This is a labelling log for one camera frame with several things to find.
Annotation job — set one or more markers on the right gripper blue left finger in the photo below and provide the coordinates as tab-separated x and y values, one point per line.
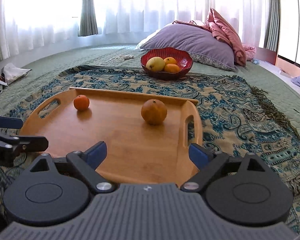
85	164

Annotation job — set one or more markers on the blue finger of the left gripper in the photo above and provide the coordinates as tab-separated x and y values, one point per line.
8	122

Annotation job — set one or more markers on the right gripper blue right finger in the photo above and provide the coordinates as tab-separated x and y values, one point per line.
209	165

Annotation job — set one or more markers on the small round tangerine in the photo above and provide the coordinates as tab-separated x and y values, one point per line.
81	102

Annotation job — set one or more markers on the dull brownish orange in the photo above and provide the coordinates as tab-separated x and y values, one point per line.
154	112

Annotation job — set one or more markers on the white paper bag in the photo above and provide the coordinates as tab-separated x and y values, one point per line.
11	73

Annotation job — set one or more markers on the blue paisley throw cloth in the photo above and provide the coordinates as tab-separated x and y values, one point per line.
239	115

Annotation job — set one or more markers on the wooden serving tray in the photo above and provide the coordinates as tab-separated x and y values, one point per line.
136	151

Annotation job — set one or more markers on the front orange in bowl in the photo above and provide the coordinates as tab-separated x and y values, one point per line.
171	68

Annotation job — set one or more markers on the orange in bowl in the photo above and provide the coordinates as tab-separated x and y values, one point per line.
171	68
170	60

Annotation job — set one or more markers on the red fruit bowl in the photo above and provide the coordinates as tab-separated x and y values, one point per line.
184	61

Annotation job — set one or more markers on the rear orange in bowl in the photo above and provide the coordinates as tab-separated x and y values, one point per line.
170	60

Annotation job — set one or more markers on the yellow mango in bowl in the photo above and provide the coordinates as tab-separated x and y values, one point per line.
155	64

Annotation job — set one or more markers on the green quilted bedspread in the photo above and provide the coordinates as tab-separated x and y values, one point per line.
263	76

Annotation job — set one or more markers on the purple pillow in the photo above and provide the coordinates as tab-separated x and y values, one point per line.
199	43

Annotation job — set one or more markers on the white sheer curtain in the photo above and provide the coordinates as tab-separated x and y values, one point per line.
26	25

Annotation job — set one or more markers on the green curtain left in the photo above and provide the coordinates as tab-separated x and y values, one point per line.
88	24

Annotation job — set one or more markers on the green curtain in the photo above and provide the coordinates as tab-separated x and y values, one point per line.
271	41
88	24

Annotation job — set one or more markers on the pink blanket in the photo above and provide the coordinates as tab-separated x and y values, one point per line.
223	31

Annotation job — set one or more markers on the green curtain right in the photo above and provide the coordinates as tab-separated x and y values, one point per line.
271	41

